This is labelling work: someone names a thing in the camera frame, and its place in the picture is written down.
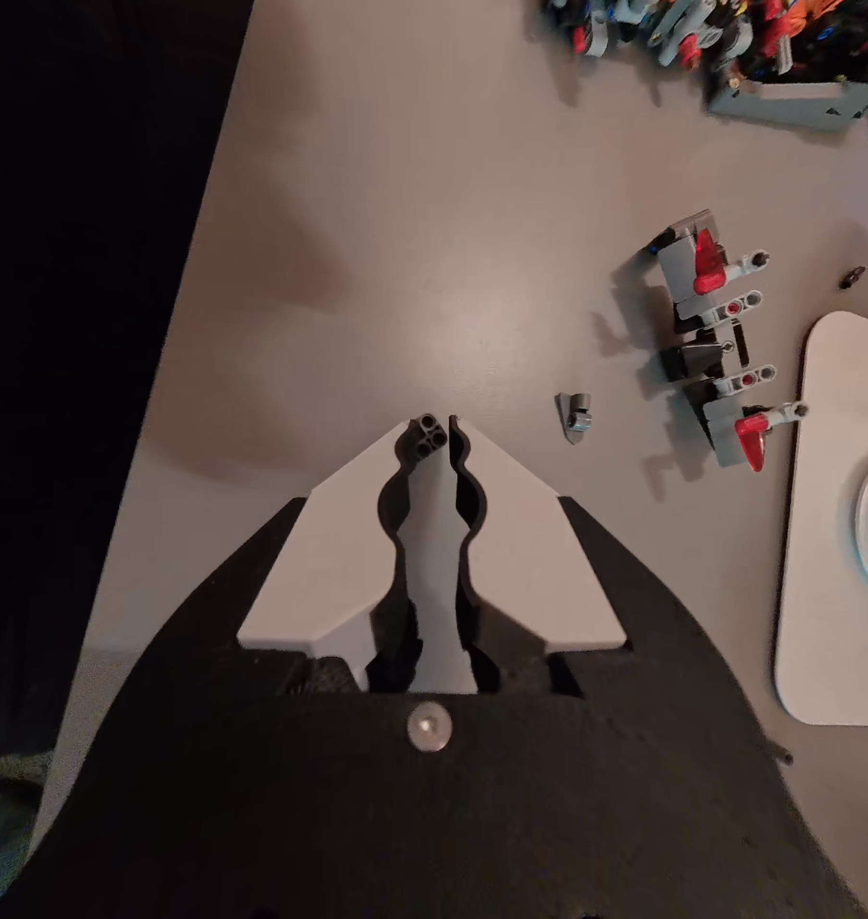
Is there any grey angled lego beam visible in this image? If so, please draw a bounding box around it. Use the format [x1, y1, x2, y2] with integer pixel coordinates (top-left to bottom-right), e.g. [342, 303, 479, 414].
[407, 414, 451, 460]

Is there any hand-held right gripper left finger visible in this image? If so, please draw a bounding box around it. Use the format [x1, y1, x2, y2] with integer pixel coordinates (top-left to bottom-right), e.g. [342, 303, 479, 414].
[236, 419, 415, 692]

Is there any grey red lego model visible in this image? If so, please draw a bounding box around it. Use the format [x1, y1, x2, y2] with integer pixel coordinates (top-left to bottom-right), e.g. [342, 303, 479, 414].
[651, 208, 810, 475]

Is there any white tray board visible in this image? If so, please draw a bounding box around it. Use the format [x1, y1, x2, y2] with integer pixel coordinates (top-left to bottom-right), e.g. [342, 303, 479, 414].
[773, 310, 868, 728]

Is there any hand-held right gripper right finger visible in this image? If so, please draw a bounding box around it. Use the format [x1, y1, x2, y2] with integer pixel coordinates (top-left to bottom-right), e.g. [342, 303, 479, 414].
[448, 414, 629, 692]

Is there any pile of mixed lego pieces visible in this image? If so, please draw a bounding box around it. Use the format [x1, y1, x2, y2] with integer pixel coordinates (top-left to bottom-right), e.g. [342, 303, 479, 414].
[540, 0, 868, 81]

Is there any grey lego wedge piece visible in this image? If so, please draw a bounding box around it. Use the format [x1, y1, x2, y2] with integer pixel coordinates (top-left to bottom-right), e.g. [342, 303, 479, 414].
[554, 391, 596, 447]

